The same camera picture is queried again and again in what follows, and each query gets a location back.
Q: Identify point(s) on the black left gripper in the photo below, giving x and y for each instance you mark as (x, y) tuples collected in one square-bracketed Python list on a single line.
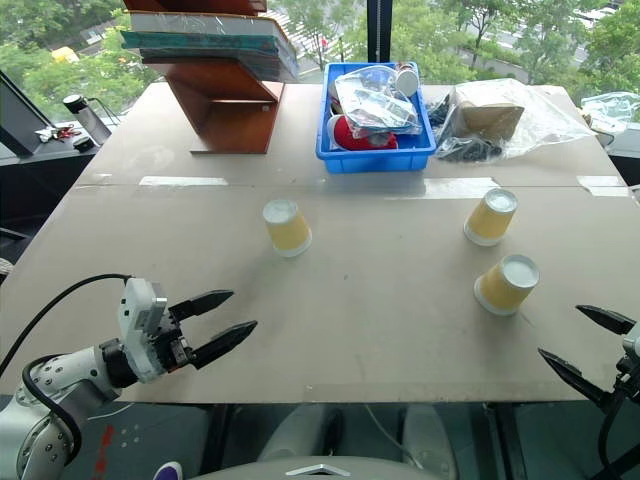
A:
[(170, 350)]

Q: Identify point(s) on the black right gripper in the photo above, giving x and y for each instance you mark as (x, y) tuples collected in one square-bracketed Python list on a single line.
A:
[(631, 380)]

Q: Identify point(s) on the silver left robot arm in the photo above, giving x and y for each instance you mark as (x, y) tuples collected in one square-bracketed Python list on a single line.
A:
[(60, 372)]

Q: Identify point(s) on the yellow paper cup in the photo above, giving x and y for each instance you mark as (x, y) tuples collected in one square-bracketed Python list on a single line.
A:
[(287, 230), (491, 217), (505, 287)]

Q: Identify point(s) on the grey rounded shape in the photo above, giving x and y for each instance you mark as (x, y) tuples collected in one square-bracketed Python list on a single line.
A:
[(300, 432), (427, 440)]

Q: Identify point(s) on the clear tape strip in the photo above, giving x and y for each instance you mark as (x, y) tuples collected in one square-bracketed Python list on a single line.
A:
[(602, 185)]

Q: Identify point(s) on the silver robot torso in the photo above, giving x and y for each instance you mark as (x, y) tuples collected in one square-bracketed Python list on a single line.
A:
[(310, 470)]

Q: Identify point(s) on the brown wooden book stand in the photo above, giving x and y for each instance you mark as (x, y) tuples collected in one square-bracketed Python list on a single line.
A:
[(235, 117)]

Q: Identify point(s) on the black round lid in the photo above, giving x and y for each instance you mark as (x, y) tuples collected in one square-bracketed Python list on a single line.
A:
[(83, 143)]

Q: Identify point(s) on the red round item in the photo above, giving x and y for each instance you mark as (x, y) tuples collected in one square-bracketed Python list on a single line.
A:
[(350, 137)]

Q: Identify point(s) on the blue plastic bin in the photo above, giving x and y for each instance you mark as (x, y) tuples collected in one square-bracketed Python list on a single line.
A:
[(375, 159)]

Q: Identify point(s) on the large clear plastic bag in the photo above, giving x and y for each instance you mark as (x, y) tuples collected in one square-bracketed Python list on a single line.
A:
[(545, 120)]

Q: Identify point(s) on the black tangled items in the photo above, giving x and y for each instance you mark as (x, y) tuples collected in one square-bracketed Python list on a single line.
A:
[(467, 150)]

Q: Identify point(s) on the dark side desk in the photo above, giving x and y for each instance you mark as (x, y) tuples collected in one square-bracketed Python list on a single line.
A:
[(30, 170)]

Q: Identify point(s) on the red key bunch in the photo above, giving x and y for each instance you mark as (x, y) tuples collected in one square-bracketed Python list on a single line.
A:
[(62, 133)]

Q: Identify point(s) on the crumpled clear plastic wrap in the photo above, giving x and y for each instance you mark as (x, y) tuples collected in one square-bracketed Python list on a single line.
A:
[(612, 107)]

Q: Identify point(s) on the brown cardboard box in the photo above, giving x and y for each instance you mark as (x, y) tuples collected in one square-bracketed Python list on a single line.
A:
[(492, 120)]

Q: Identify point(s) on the clear bag with printed items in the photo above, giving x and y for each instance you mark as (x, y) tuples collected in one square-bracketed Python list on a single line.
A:
[(372, 107)]

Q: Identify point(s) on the teal book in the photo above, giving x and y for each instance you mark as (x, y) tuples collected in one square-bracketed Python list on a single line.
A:
[(200, 42)]

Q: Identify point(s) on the white cylindrical container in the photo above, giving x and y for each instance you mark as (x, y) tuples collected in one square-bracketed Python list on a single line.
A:
[(407, 82)]

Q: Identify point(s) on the brown board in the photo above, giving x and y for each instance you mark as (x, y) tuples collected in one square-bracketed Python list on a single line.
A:
[(195, 5)]

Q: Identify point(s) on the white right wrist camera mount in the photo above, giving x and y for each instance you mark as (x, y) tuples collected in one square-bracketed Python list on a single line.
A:
[(633, 345)]

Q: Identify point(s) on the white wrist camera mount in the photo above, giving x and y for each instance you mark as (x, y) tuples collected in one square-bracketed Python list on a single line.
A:
[(137, 320), (633, 345)]

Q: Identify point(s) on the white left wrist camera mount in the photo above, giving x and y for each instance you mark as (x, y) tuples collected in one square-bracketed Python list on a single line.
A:
[(137, 320)]

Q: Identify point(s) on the black window frame post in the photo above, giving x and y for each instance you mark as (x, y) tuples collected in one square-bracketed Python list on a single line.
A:
[(380, 30)]

